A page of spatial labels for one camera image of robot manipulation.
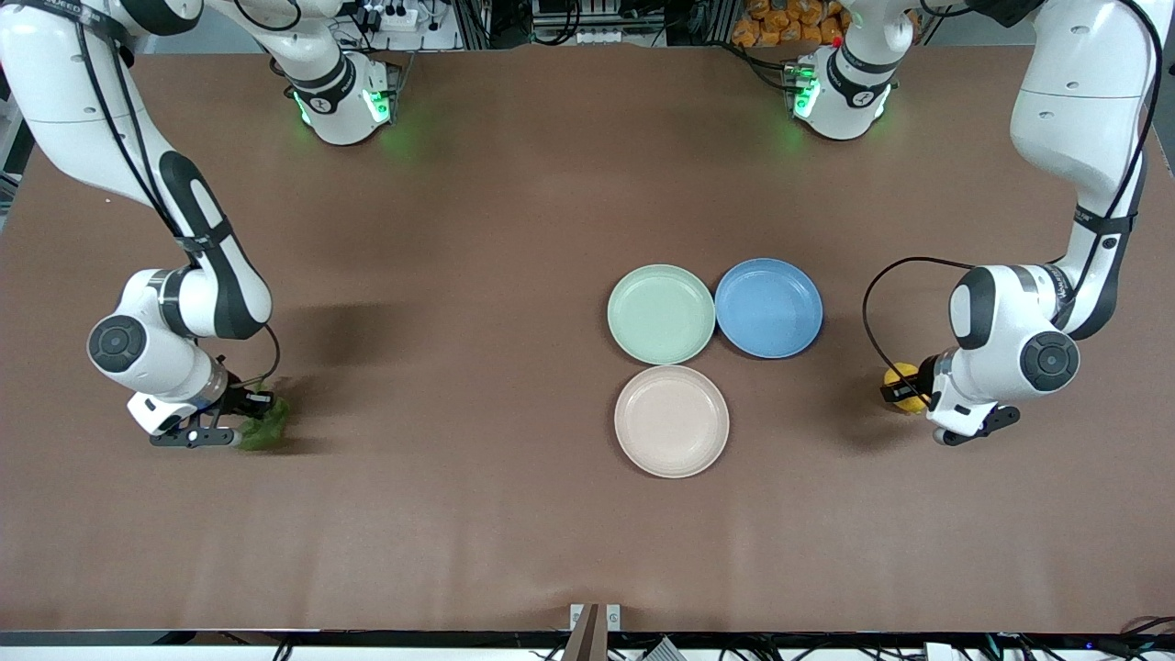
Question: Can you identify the yellow lemon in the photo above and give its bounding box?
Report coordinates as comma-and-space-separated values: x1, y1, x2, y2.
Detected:
883, 363, 931, 415

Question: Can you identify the green lettuce leaf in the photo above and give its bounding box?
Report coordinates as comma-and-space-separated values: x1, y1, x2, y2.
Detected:
239, 395, 291, 452

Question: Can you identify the blue plate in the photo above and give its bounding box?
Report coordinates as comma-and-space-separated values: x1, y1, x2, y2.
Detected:
714, 258, 824, 360

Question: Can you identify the beige plate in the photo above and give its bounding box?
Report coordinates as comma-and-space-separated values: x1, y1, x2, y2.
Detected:
614, 364, 731, 479

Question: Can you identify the mint green plate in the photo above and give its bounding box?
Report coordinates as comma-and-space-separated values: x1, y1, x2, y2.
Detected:
607, 264, 716, 365

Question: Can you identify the bag of orange items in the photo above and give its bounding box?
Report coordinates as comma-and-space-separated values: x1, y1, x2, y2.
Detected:
732, 0, 850, 49

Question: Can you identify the white power strip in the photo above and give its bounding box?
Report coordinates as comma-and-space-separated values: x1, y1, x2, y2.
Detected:
358, 0, 420, 34

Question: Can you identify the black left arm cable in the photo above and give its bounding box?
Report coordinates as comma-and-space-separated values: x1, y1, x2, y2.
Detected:
861, 256, 976, 391

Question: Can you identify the metal table bracket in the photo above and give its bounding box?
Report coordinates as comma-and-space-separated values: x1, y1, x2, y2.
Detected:
569, 603, 622, 634

